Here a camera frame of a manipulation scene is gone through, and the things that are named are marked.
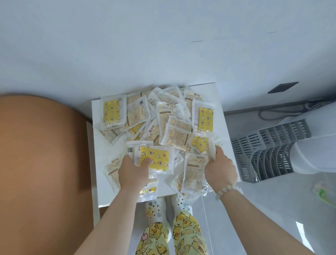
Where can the person's left hand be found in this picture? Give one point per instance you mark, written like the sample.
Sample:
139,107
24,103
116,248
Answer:
132,173

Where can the person's right hand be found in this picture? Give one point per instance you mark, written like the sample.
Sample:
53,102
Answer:
221,169

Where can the person's right fingers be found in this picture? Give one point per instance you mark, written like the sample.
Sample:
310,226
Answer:
217,151

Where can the person's left thumb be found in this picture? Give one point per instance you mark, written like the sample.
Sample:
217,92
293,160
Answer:
147,162

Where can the yellow star print packet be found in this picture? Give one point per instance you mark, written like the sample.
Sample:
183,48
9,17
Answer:
157,158

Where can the small yellow patterned packet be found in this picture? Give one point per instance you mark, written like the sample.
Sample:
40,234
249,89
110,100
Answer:
199,143

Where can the person's left forearm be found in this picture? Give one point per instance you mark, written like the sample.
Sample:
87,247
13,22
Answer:
102,234

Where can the person's right forearm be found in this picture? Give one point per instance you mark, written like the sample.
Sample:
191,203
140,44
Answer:
258,226

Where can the pile of clear sachets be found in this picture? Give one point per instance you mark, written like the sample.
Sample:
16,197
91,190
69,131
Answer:
167,123

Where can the white clog with charms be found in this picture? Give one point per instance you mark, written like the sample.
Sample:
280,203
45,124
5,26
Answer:
181,204
155,209

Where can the grey slotted plastic basket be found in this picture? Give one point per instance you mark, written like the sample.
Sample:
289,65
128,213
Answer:
268,152

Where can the yellow duck print trousers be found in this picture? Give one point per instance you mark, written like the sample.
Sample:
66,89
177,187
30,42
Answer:
188,241

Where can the black rectangular plate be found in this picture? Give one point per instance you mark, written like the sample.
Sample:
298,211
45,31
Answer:
283,87

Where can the white standing appliance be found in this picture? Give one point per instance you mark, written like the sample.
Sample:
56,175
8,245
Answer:
325,150

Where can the green wrapper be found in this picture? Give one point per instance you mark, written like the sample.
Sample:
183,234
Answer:
321,191

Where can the brown cardboard sheet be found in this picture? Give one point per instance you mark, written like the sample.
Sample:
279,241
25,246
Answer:
35,184

